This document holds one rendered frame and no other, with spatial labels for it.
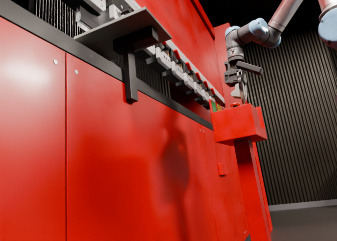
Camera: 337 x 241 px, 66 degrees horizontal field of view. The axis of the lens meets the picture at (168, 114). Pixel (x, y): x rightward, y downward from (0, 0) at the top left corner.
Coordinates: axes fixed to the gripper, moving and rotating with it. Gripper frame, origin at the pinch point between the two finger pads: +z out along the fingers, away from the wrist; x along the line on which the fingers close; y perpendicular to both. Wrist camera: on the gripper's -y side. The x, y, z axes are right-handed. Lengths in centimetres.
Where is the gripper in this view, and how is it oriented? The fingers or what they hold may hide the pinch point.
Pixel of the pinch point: (244, 100)
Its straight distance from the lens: 118.6
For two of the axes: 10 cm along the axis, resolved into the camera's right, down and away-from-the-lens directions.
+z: 0.4, 9.7, -2.3
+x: -5.2, -1.8, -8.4
